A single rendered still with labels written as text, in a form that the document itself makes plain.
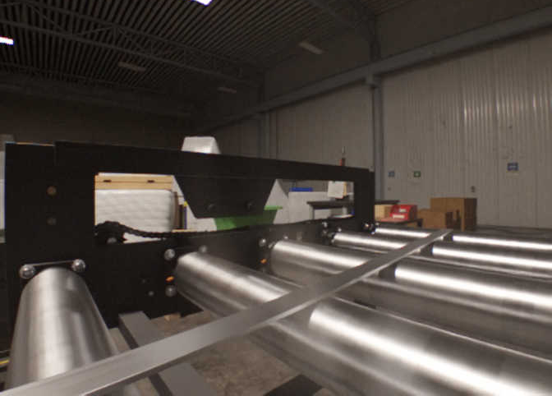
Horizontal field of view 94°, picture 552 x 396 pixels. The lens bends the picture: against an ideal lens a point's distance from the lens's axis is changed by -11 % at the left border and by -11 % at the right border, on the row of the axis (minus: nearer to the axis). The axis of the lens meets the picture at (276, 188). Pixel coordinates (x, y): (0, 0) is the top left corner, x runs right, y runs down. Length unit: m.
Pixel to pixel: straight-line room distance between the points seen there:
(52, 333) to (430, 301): 0.57
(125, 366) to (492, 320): 0.52
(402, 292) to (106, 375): 0.52
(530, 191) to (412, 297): 10.08
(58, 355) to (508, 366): 0.39
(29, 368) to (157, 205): 3.80
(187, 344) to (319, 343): 0.16
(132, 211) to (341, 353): 3.87
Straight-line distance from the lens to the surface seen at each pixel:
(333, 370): 0.37
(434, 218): 6.37
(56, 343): 0.36
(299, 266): 0.79
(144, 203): 4.09
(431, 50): 11.58
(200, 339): 0.31
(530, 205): 10.65
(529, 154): 10.69
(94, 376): 0.28
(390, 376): 0.34
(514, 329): 0.59
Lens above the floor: 1.06
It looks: 1 degrees up
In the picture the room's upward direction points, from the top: straight up
